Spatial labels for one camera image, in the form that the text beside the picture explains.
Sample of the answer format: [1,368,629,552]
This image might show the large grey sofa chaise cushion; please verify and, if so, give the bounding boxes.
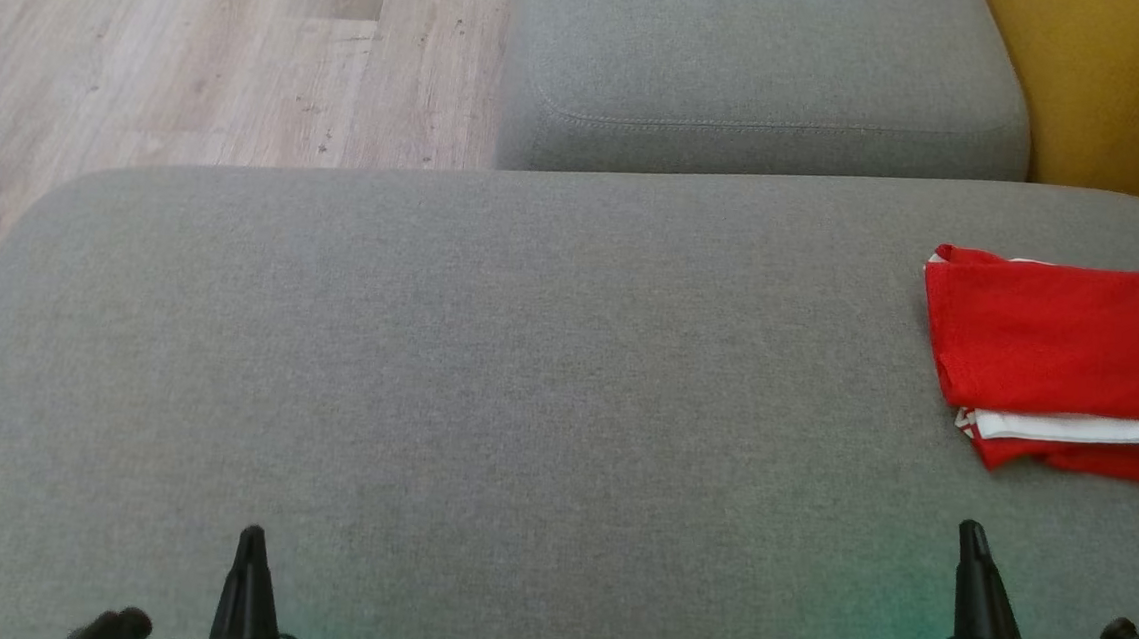
[0,111,1139,639]

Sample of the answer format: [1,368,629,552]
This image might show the wide yellow sofa backrest cushion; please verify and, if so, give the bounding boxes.
[965,0,1139,235]

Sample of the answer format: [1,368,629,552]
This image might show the grey sofa seat cushion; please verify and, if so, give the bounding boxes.
[493,0,1042,207]

